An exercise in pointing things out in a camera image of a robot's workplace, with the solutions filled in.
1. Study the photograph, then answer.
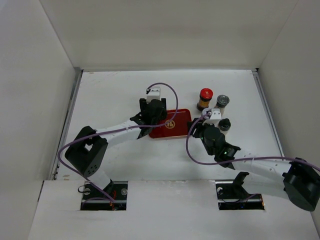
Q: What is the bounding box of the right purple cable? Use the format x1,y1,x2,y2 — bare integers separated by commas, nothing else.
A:
186,109,320,173

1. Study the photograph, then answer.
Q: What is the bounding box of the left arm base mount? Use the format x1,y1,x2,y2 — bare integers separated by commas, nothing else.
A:
77,181,129,211

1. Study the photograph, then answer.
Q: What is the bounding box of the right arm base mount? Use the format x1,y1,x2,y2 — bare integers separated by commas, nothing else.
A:
215,172,265,211

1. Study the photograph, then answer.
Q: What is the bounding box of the clear cap salt grinder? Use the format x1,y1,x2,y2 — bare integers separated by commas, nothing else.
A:
214,94,230,109

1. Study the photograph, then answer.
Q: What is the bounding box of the red lid brown sauce bottle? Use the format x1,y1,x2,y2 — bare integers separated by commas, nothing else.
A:
196,88,214,111

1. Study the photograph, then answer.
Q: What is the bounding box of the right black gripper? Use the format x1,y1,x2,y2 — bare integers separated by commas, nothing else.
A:
187,117,216,156

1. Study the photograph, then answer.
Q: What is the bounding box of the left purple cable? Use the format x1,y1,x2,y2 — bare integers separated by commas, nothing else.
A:
57,82,179,203

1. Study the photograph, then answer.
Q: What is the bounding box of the purple cable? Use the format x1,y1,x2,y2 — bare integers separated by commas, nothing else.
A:
186,109,320,173
57,82,179,203

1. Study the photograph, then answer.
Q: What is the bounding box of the black cap white shaker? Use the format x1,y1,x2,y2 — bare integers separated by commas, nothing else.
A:
217,118,231,135

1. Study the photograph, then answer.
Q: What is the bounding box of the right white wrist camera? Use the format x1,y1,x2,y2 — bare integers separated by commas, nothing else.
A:
202,108,222,125

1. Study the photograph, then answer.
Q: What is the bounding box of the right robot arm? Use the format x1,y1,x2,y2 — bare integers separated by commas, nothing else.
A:
186,118,320,212

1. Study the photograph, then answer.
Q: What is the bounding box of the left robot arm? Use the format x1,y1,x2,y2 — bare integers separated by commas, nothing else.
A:
64,98,167,200

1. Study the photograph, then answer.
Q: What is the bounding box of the red lacquer tray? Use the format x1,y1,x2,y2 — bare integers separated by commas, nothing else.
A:
149,108,192,139

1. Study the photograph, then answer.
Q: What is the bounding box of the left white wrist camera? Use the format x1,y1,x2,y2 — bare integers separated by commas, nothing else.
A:
146,86,161,104

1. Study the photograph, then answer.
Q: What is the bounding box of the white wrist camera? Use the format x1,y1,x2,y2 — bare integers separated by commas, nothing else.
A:
202,108,222,125
146,86,161,104

